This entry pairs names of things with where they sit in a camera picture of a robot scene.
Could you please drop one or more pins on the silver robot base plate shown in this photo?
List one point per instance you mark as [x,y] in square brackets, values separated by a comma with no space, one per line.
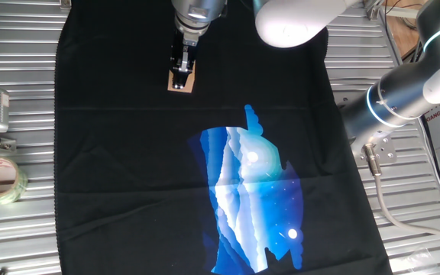
[386,147]

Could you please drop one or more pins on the brown wooden board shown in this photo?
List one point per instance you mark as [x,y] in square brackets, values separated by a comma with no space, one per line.
[399,34]

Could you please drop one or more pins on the metal corner bracket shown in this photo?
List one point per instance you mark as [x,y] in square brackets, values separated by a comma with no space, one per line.
[373,9]

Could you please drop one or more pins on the clear tape roll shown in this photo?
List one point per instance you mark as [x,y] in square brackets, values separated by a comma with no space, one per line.
[19,187]

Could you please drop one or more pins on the small wooden block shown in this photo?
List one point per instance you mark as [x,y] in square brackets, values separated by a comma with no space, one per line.
[170,85]

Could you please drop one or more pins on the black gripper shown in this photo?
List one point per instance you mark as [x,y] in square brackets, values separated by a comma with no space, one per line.
[176,47]

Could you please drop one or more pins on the black cloth with blue print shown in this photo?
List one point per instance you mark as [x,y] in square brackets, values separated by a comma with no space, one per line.
[128,153]

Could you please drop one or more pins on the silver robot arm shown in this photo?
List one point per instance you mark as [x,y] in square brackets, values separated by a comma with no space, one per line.
[403,91]

